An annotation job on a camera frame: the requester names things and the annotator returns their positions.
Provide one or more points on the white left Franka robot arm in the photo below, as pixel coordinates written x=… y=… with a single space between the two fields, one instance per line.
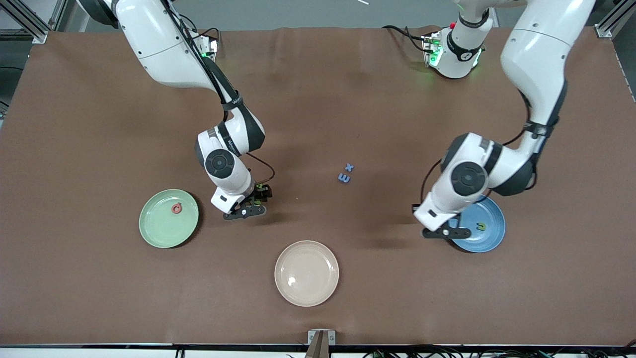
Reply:
x=541 y=59

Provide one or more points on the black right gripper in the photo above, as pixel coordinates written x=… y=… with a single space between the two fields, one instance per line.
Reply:
x=259 y=192

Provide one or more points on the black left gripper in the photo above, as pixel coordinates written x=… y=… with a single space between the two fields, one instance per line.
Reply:
x=415 y=205

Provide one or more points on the aluminium frame profile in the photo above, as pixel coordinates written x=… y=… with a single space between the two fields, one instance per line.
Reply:
x=603 y=30
x=37 y=36

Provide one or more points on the light green plate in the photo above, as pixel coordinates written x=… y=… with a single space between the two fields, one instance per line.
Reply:
x=159 y=228

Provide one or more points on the red letter Q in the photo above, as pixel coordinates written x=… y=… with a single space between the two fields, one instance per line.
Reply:
x=173 y=208

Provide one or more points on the blue plate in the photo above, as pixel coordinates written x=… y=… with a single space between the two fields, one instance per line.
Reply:
x=484 y=241

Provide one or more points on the metal camera pole mount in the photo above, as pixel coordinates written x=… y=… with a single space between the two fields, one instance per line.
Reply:
x=321 y=338

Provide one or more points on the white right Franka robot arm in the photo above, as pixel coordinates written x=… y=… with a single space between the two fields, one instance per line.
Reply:
x=164 y=54

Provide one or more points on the beige plate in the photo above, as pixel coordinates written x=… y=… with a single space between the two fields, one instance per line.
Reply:
x=306 y=273

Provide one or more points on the brown table mat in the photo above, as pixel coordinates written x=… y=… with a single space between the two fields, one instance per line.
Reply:
x=99 y=298

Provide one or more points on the left base box green light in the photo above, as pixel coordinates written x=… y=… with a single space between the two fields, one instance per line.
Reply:
x=431 y=49

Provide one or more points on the blue letter m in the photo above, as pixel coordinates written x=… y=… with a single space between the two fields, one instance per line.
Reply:
x=344 y=177

